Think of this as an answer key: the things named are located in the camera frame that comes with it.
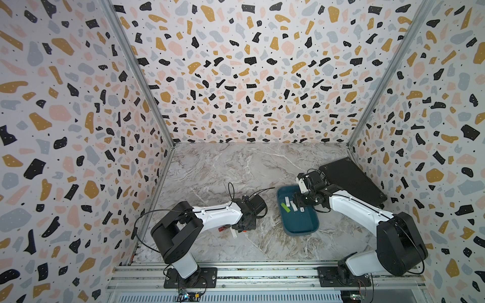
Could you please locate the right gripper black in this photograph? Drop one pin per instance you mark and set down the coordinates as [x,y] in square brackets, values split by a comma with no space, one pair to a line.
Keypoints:
[295,198]

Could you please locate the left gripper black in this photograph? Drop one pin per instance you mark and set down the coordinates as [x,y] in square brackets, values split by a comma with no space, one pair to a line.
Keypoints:
[252,226]

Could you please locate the lavender white usb flash drive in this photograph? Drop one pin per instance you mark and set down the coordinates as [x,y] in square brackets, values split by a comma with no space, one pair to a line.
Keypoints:
[294,207]

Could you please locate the white usb flash drive long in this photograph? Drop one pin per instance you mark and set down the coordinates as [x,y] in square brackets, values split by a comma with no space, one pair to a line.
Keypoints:
[234,233]

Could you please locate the green usb flash drive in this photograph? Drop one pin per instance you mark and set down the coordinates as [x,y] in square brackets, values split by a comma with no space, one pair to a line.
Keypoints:
[285,207]

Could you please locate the red swivel usb flash drive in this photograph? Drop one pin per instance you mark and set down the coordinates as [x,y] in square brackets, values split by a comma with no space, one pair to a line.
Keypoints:
[224,228]

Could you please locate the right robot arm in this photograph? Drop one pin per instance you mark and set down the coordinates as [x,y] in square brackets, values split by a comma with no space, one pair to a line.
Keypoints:
[399,245]

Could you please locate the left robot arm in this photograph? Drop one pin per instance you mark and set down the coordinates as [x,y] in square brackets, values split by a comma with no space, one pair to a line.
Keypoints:
[177,231]

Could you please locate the teal plastic storage box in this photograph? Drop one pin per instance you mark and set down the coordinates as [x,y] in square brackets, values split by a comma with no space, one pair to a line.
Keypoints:
[296,223]

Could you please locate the black flat case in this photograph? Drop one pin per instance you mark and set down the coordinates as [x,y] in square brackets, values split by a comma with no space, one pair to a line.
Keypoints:
[346,174]

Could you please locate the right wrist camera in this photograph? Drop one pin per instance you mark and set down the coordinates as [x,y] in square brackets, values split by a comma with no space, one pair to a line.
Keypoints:
[302,186]

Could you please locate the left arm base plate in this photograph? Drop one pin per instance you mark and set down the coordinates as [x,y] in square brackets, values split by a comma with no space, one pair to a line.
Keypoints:
[202,278]

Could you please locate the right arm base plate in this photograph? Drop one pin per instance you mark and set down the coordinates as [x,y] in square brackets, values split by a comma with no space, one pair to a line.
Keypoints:
[338,276]

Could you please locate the aluminium mounting rail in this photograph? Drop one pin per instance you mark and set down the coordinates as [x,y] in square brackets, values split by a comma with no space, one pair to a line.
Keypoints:
[265,281]

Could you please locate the right frame post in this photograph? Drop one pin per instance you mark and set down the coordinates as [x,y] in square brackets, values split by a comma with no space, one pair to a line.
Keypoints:
[420,17]

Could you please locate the frame post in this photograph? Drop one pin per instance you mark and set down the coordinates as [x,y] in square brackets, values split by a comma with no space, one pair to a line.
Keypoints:
[120,35]
[420,17]

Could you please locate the left frame post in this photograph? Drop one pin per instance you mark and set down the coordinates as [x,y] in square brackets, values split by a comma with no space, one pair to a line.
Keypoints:
[120,35]

